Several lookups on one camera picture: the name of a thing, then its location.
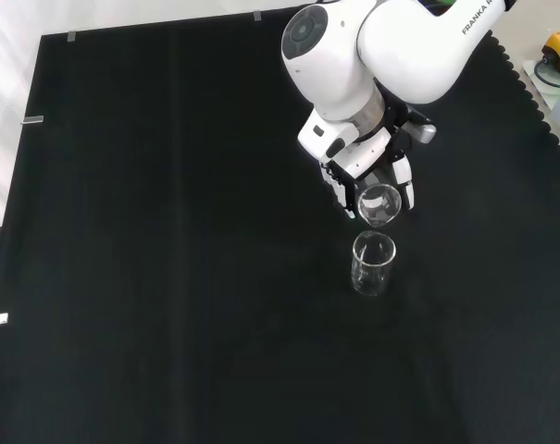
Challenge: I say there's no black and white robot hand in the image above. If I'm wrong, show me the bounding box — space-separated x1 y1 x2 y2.
318 102 439 220

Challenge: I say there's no small clear glass beaker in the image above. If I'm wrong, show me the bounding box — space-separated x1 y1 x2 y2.
356 183 404 228

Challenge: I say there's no large clear glass beaker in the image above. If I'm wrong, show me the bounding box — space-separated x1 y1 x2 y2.
351 230 398 297

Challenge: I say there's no pale board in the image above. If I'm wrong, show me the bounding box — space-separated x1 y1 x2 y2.
519 58 560 112

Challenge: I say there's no black bench cloth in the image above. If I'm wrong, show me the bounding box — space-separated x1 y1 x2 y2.
0 4 560 444

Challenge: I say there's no yellow stop button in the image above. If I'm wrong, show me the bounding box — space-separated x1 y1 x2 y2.
541 20 560 70

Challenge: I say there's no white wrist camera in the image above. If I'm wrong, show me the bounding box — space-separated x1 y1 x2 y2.
296 112 360 164

